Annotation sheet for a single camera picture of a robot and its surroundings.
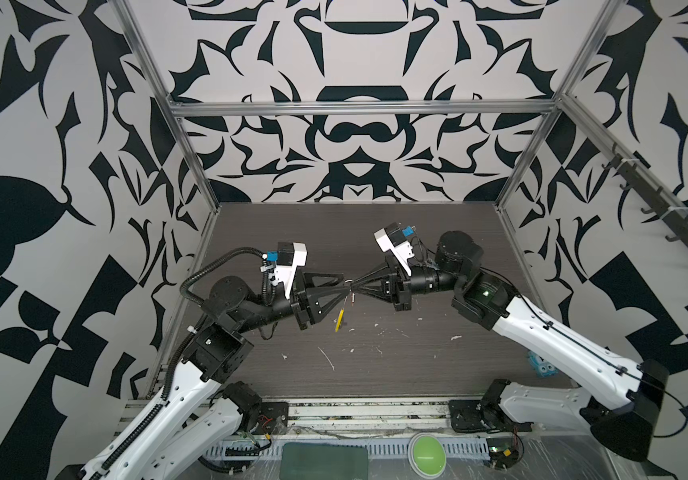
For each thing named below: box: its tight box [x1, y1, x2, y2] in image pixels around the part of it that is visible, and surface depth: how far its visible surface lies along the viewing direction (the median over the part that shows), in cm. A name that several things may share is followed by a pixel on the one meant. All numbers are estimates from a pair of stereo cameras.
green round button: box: [408, 432, 447, 479], surface depth 70 cm
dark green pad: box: [280, 442, 369, 480], surface depth 70 cm
